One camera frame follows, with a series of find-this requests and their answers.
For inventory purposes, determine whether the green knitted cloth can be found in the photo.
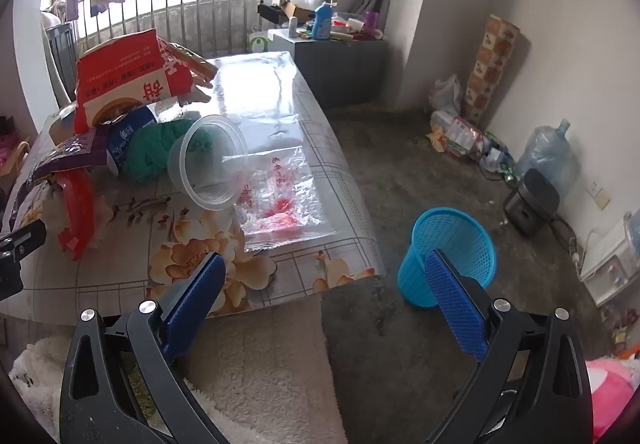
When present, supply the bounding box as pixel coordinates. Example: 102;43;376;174
122;118;213;185

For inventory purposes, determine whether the large blue water jug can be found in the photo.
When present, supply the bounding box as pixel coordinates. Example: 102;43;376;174
517;119;581;197

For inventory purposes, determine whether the golden foil wrapper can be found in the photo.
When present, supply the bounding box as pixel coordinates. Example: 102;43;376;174
162;43;219;90

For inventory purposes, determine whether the clear plastic bag red print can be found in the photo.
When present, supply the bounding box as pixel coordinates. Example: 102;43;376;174
235;144;337;252

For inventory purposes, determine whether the clear plastic container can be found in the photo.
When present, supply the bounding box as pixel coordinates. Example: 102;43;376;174
167;114;250;211

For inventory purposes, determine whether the grey cabinet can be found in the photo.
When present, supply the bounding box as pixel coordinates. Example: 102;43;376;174
267;26;388;110

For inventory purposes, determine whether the purple snack packet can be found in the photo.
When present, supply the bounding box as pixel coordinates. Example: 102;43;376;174
7;130;112;230

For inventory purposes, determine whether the dark grey rice cooker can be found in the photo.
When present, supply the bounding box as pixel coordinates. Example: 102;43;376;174
502;169;562;237

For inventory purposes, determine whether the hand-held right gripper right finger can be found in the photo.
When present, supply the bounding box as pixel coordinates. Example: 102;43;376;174
424;249;593;444

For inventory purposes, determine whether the clear bottle with blue label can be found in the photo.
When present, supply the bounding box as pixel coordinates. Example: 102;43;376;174
102;105;163;177

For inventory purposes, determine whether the white plastic bag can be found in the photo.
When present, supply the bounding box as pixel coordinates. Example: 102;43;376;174
427;74;463;115

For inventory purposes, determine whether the blue plastic wastebasket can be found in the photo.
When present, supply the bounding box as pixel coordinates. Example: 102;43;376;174
397;207;498;309

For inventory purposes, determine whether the pink plush item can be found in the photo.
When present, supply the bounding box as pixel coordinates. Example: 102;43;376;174
585;358;636;442

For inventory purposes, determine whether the pile of food packets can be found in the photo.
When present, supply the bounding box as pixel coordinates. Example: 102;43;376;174
426;110;493;160

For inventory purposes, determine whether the blue detergent bottle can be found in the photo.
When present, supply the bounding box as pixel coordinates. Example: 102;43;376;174
312;2;335;41

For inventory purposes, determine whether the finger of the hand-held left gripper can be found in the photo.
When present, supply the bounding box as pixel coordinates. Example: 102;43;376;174
0;219;48;302

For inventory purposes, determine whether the red and white paper bag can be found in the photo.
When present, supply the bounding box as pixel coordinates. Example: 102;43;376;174
74;28;196;135

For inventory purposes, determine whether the wall socket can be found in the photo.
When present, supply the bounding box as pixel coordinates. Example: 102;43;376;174
589;181;612;210

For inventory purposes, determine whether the white water dispenser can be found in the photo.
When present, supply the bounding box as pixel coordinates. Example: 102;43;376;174
580;211;640;307

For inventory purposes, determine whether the patterned paper roll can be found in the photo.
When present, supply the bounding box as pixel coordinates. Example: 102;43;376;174
461;15;521;127

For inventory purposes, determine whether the white fleece blanket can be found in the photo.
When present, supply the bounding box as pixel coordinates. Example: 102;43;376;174
10;296;348;444

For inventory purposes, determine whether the white and green paper bag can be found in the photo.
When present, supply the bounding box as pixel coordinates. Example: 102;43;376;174
248;26;273;54

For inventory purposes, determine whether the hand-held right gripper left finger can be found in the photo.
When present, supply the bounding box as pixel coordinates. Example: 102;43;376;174
59;251;231;444

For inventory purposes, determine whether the floral plastic tablecloth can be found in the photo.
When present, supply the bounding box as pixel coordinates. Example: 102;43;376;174
0;51;388;325

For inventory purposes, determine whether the red plastic wrapper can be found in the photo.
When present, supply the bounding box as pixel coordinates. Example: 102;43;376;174
52;169;98;261

